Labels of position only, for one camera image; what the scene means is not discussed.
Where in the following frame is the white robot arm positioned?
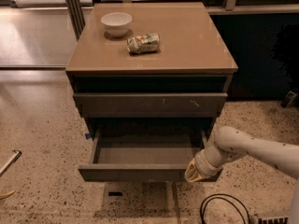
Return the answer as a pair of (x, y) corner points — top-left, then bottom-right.
(184, 126), (299, 224)

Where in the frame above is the crushed drink can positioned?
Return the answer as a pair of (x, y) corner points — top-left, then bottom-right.
(127, 33), (160, 54)

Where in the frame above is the white ceramic bowl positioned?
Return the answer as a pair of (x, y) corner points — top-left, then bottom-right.
(101, 12), (133, 38)

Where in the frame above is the brown drawer cabinet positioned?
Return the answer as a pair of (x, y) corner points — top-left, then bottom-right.
(64, 1), (239, 138)

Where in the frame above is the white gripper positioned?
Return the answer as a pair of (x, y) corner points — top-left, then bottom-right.
(184, 150), (222, 183)

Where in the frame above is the yellow object at left edge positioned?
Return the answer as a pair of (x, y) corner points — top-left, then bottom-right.
(0, 190), (15, 200)

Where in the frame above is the grey drawer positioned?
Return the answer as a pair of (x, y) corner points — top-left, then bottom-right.
(78, 128), (223, 183)
(73, 92), (227, 118)

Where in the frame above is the black cable loop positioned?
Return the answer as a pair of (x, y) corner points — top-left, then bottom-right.
(199, 193), (251, 224)

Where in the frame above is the grey power strip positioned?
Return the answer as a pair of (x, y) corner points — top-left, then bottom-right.
(250, 215), (288, 224)

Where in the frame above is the dark object by wall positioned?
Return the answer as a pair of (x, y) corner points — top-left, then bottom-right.
(280, 91), (298, 108)

